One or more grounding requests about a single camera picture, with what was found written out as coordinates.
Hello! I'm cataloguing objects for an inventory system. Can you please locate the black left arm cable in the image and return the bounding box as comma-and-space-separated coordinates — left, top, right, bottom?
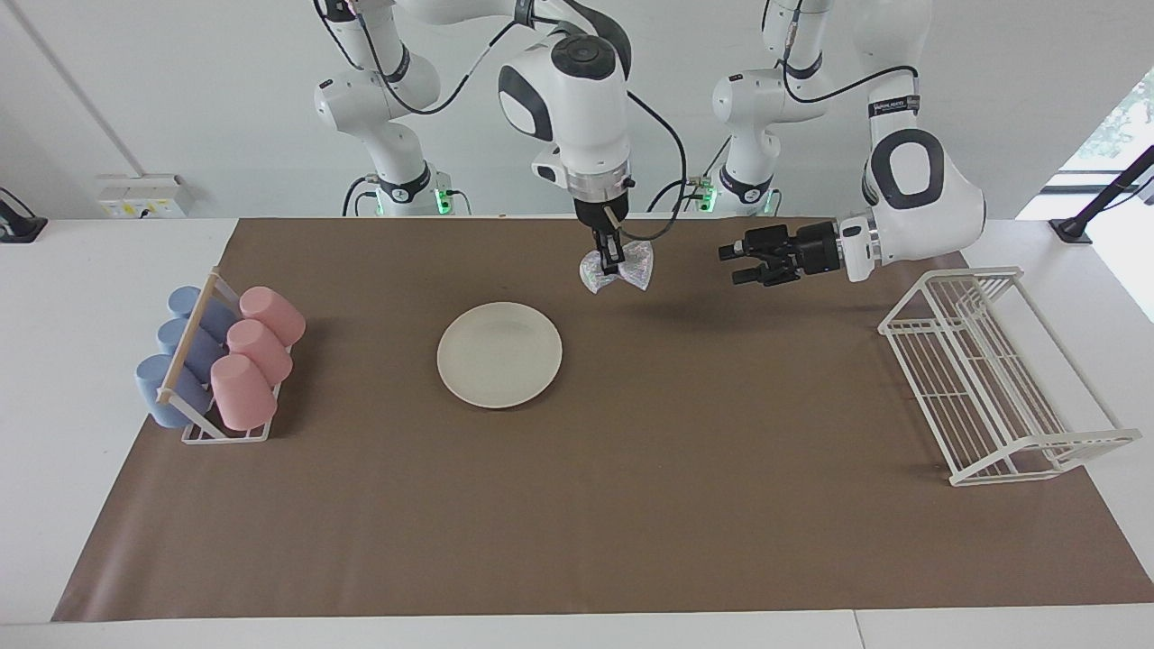
763, 0, 919, 105

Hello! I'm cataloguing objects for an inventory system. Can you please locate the round cream plate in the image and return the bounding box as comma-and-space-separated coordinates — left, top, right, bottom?
437, 302, 563, 410

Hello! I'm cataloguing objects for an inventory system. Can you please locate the white wall power outlet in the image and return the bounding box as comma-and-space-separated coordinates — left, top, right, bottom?
97, 174, 192, 220

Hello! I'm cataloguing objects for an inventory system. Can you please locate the brown paper table mat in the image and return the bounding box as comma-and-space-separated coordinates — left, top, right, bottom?
51, 216, 1154, 623

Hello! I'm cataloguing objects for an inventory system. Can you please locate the pink plastic cup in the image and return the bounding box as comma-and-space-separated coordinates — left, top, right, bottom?
210, 353, 279, 432
239, 286, 307, 349
226, 319, 295, 387

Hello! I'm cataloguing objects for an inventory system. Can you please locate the white cup rack wooden rod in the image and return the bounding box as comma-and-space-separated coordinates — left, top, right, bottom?
156, 266, 291, 444

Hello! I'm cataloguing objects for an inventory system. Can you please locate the white wire dish rack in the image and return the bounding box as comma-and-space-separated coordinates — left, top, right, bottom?
878, 266, 1143, 488

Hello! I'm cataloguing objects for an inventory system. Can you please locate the blue plastic cup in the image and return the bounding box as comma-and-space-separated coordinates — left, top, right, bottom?
135, 353, 215, 429
168, 286, 241, 343
157, 317, 227, 384

